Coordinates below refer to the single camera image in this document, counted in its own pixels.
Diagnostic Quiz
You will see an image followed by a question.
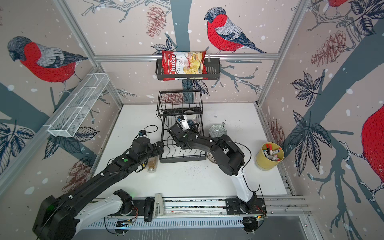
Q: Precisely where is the white brown patterned bowl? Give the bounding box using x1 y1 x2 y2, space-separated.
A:
207 152 217 164

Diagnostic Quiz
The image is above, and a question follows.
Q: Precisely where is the white ceramic bowl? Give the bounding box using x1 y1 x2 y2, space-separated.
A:
183 110 196 119

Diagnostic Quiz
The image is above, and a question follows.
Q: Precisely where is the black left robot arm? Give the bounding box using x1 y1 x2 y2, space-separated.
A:
33 137 164 240

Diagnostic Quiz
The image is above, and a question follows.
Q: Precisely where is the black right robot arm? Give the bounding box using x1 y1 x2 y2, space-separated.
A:
167 116 267 218

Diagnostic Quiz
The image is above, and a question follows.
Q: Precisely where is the black two-tier dish rack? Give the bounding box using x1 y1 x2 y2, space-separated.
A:
156 90 207 164

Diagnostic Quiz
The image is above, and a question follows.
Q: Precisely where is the small glass spice jar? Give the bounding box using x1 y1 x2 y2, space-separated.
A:
147 157 158 173

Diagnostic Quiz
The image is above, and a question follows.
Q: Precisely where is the grey green patterned bowl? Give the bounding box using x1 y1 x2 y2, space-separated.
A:
209 124 228 138

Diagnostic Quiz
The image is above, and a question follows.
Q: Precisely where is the red cassava chips bag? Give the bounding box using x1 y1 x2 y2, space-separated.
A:
162 51 207 81

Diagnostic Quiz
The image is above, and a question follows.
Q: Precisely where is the yellow cup with markers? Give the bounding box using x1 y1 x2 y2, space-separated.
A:
256 143 285 171

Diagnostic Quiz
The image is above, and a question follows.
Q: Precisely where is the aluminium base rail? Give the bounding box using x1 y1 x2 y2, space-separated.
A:
64 195 310 232

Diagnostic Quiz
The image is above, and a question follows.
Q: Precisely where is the black wall wire basket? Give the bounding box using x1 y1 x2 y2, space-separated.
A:
155 58 221 81

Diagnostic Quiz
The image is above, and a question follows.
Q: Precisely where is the white wire wall shelf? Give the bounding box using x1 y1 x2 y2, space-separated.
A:
48 73 110 137

